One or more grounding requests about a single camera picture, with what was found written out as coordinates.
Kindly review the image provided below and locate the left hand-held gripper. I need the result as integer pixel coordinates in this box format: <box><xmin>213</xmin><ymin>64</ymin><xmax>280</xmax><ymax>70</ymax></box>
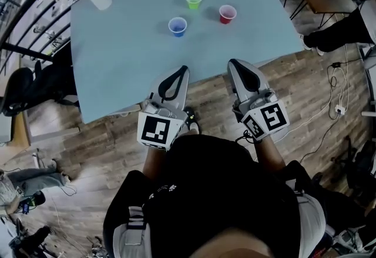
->
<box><xmin>136</xmin><ymin>65</ymin><xmax>191</xmax><ymax>153</ymax></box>

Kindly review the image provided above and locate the person's black shirt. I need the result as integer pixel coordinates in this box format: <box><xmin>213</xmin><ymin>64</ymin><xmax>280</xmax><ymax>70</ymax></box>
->
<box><xmin>102</xmin><ymin>133</ymin><xmax>303</xmax><ymax>258</ymax></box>

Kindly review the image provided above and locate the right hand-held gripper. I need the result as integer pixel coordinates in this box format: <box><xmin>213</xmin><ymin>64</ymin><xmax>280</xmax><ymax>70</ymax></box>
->
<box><xmin>227</xmin><ymin>58</ymin><xmax>291</xmax><ymax>142</ymax></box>

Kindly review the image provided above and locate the person's left forearm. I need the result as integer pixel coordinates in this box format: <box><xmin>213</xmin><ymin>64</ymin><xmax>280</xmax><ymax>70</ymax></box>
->
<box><xmin>142</xmin><ymin>146</ymin><xmax>170</xmax><ymax>182</ymax></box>

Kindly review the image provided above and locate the black cable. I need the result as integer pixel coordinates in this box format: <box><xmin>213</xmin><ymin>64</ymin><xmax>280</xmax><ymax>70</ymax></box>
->
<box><xmin>298</xmin><ymin>115</ymin><xmax>342</xmax><ymax>164</ymax></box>

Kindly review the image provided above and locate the white cable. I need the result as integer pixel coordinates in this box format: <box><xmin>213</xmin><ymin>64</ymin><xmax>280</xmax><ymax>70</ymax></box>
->
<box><xmin>281</xmin><ymin>44</ymin><xmax>351</xmax><ymax>132</ymax></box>

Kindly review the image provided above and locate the black mesh office chair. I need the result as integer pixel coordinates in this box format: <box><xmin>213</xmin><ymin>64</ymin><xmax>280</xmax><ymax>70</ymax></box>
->
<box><xmin>33</xmin><ymin>41</ymin><xmax>80</xmax><ymax>108</ymax></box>
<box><xmin>0</xmin><ymin>66</ymin><xmax>36</xmax><ymax>117</ymax></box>

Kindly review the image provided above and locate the person's right forearm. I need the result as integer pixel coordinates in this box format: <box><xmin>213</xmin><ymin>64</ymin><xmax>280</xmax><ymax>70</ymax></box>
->
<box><xmin>253</xmin><ymin>135</ymin><xmax>287</xmax><ymax>173</ymax></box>

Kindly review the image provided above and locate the green plastic cup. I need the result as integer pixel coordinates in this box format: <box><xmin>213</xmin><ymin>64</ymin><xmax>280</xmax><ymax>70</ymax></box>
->
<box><xmin>184</xmin><ymin>0</ymin><xmax>204</xmax><ymax>11</ymax></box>

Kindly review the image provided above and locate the blue plastic cup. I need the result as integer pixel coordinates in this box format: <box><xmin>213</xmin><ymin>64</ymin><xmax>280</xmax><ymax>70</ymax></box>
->
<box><xmin>167</xmin><ymin>16</ymin><xmax>188</xmax><ymax>38</ymax></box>

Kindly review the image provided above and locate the white framed wooden desk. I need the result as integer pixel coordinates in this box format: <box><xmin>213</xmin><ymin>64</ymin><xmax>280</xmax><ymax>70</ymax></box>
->
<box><xmin>0</xmin><ymin>97</ymin><xmax>80</xmax><ymax>149</ymax></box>

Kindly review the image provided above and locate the white table leg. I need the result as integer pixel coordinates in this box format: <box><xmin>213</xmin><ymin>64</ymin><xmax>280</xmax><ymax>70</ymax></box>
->
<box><xmin>112</xmin><ymin>103</ymin><xmax>142</xmax><ymax>118</ymax></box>

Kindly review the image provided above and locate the person's left shoe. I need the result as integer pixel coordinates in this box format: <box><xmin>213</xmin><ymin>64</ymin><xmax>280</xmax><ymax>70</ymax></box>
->
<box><xmin>183</xmin><ymin>106</ymin><xmax>202</xmax><ymax>136</ymax></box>

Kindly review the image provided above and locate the red plastic cup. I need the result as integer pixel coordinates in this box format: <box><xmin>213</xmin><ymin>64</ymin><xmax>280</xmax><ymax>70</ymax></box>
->
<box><xmin>218</xmin><ymin>4</ymin><xmax>238</xmax><ymax>25</ymax></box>

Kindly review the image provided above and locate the black rolling chair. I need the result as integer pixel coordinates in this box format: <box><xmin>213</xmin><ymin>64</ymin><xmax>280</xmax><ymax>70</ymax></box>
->
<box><xmin>331</xmin><ymin>135</ymin><xmax>376</xmax><ymax>193</ymax></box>

